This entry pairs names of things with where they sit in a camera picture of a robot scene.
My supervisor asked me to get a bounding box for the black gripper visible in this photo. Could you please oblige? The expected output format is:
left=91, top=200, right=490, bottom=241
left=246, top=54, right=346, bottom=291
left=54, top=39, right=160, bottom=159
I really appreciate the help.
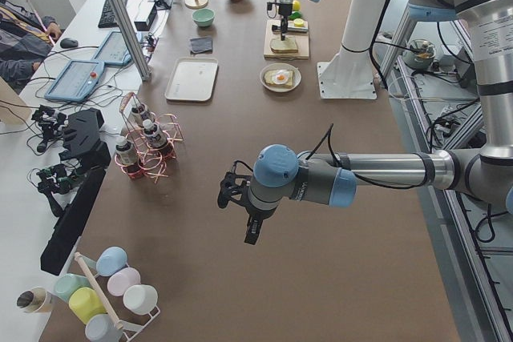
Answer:
left=244, top=203, right=277, bottom=245
left=277, top=2, right=292, bottom=41

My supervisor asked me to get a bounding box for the plain bread slice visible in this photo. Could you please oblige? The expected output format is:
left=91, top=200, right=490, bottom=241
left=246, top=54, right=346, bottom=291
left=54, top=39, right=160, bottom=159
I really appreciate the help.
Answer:
left=269, top=37, right=299, bottom=54

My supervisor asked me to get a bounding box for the cream rabbit tray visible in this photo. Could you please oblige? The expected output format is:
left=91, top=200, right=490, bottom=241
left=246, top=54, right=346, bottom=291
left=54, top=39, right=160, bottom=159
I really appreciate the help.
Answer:
left=164, top=57, right=218, bottom=102

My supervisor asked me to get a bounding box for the half lemon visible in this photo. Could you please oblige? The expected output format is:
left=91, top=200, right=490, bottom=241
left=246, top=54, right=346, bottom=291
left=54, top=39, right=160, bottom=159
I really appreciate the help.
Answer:
left=293, top=18, right=305, bottom=27

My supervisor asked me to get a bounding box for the yellow lemon far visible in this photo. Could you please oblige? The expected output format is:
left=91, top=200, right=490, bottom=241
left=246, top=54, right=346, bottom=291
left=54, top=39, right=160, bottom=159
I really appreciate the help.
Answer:
left=293, top=0, right=301, bottom=12

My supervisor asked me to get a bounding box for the bamboo cutting board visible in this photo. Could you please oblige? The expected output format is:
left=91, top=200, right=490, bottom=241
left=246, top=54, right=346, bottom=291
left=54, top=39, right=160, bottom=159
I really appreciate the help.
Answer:
left=264, top=20, right=309, bottom=60

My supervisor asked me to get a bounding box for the fried egg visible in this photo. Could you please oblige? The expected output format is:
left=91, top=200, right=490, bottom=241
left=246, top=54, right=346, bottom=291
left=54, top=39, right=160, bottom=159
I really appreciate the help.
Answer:
left=272, top=70, right=293, bottom=84

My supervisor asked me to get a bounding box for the bread slice under egg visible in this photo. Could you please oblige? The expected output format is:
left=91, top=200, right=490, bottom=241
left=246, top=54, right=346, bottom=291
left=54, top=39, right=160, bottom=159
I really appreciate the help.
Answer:
left=264, top=69, right=294, bottom=88

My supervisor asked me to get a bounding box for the white round plate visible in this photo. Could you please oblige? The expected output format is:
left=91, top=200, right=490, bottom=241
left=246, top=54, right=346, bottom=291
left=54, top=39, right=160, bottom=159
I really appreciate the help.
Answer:
left=260, top=62, right=301, bottom=93

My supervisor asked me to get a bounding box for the green bowl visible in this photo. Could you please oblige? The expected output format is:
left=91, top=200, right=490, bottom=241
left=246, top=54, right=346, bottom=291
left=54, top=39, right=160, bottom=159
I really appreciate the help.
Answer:
left=192, top=8, right=215, bottom=27

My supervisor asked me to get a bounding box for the grey folded cloth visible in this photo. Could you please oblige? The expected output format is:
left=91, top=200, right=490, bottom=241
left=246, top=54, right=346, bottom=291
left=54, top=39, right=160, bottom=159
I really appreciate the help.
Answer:
left=189, top=36, right=213, bottom=54

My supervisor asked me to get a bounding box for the tea bottle front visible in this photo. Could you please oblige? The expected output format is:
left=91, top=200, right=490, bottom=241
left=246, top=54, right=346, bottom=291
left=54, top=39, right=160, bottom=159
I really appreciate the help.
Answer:
left=143, top=119, right=167, bottom=149

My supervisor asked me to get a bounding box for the tea bottle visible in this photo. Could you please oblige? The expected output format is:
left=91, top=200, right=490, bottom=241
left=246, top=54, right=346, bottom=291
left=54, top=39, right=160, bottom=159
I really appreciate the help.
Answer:
left=115, top=136, right=137, bottom=166
left=143, top=119, right=167, bottom=149
left=131, top=104, right=151, bottom=127

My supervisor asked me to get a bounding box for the white cup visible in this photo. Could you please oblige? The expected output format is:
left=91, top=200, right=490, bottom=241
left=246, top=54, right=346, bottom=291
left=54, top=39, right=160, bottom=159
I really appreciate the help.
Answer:
left=123, top=284, right=158, bottom=315

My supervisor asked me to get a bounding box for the blue cup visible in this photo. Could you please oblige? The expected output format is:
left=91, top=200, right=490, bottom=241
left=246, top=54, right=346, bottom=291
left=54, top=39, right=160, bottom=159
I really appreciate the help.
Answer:
left=96, top=246, right=127, bottom=277

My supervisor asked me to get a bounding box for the pink cup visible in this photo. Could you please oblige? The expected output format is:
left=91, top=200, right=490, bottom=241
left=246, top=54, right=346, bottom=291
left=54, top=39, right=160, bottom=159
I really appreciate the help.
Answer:
left=107, top=267, right=141, bottom=296

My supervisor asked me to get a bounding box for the white cup rack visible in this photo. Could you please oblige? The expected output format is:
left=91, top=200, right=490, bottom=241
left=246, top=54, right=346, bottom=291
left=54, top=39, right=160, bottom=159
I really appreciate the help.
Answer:
left=74, top=252, right=161, bottom=341

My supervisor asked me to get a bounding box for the tea bottle back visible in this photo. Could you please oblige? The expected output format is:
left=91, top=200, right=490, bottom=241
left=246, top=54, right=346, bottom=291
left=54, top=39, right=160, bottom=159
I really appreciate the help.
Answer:
left=131, top=104, right=151, bottom=127

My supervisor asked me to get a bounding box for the blue teach pendant far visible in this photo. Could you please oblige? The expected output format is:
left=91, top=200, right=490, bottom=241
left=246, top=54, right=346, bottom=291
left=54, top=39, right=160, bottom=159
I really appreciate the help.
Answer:
left=92, top=30, right=131, bottom=67

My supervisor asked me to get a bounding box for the blue teach pendant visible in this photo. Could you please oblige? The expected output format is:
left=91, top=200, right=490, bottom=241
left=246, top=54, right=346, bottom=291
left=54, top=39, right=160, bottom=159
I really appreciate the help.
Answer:
left=44, top=60, right=104, bottom=102
left=92, top=30, right=131, bottom=67

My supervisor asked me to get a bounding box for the black keyboard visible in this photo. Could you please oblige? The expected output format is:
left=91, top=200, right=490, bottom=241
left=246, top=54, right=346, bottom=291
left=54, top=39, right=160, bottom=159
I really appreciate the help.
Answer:
left=98, top=0, right=127, bottom=28

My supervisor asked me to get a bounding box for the grey-blue cup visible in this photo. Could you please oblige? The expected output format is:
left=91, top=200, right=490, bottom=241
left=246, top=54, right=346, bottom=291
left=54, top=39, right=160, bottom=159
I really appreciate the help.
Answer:
left=85, top=314, right=123, bottom=342

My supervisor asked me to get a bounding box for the yellow cup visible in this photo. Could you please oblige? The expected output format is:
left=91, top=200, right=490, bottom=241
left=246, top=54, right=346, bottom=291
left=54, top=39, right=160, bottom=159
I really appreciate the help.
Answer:
left=68, top=287, right=107, bottom=324

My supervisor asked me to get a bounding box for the green cup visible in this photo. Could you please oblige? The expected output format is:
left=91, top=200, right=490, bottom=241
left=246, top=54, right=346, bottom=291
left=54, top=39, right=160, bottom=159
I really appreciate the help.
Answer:
left=54, top=273, right=91, bottom=303

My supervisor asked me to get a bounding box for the blue teach pendant near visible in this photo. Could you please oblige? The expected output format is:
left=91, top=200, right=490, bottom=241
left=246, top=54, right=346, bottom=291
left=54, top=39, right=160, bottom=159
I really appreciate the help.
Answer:
left=44, top=60, right=104, bottom=102

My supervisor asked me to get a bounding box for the black computer mouse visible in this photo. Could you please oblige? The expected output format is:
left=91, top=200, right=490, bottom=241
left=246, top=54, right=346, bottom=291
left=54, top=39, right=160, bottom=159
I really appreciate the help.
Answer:
left=59, top=38, right=79, bottom=49

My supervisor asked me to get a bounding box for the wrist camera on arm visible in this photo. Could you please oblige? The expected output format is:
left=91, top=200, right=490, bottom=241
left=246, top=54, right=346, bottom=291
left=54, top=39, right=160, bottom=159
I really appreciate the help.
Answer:
left=266, top=1, right=279, bottom=19
left=217, top=160, right=252, bottom=209

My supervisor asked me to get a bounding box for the copper wire bottle rack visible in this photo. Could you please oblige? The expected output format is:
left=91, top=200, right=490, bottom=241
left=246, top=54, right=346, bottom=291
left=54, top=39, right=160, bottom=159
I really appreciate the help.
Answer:
left=114, top=91, right=184, bottom=182

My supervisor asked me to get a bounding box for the aluminium frame post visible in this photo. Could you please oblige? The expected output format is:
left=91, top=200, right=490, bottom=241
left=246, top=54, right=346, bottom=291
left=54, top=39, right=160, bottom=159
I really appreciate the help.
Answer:
left=108, top=0, right=151, bottom=82

